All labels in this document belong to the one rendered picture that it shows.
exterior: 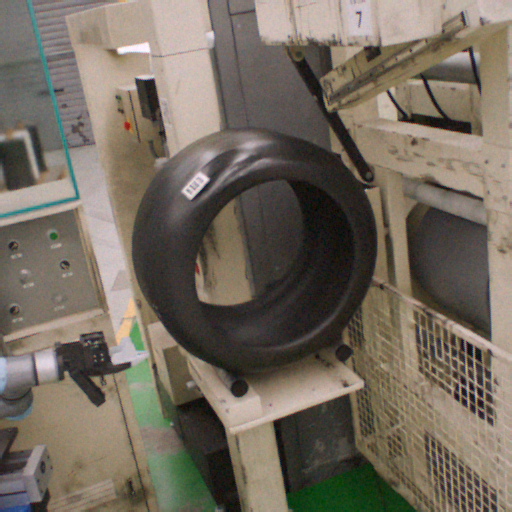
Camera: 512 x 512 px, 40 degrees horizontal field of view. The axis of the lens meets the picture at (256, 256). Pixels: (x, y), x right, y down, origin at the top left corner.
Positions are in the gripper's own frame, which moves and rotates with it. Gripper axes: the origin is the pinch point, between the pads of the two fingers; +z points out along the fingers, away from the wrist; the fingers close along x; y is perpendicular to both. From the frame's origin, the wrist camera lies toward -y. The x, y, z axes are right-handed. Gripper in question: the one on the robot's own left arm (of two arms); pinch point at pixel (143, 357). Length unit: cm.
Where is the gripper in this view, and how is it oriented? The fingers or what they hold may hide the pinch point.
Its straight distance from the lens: 171.5
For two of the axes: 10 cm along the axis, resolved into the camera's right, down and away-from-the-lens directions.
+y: -0.3, -9.5, -3.1
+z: 9.3, -1.4, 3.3
